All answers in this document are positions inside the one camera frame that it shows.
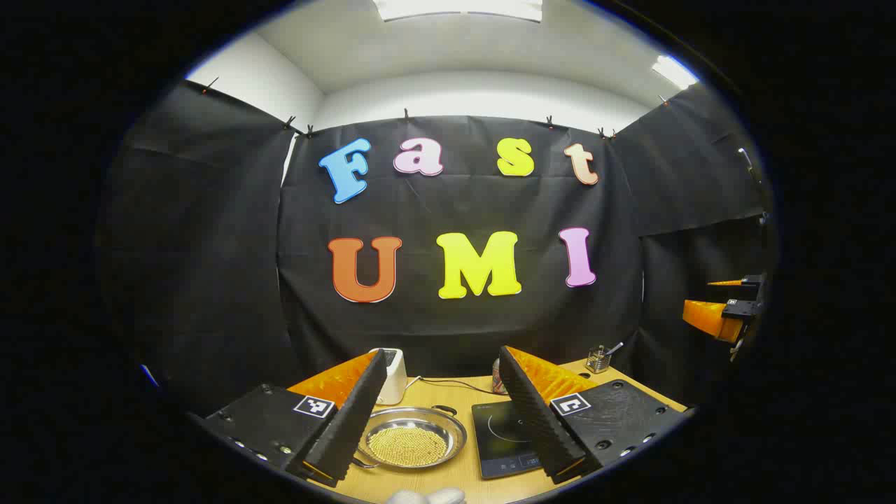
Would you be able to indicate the clear utensil holder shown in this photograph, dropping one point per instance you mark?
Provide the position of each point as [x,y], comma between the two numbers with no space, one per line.
[597,362]

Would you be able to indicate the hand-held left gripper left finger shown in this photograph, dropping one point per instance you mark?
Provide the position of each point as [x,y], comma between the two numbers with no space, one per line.
[353,420]

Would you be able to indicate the ceiling light panel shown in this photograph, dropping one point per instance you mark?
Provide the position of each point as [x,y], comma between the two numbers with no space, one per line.
[673,71]

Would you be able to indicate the black induction cooktop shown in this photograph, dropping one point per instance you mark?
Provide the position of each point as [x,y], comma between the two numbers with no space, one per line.
[497,434]

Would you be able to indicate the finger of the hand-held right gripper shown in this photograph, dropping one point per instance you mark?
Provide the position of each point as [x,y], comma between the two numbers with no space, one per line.
[708,316]
[728,283]

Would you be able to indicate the pile of soybeans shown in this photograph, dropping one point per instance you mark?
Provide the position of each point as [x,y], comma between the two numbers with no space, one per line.
[408,448]

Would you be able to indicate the silver printed bottle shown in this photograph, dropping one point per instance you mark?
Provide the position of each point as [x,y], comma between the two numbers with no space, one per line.
[495,376]

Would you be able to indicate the white toaster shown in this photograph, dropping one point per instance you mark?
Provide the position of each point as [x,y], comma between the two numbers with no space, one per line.
[395,378]

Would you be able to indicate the metal spoon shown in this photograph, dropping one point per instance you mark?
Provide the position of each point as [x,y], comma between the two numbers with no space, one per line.
[614,348]

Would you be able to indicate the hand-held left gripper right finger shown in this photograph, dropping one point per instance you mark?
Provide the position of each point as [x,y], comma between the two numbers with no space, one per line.
[535,420]

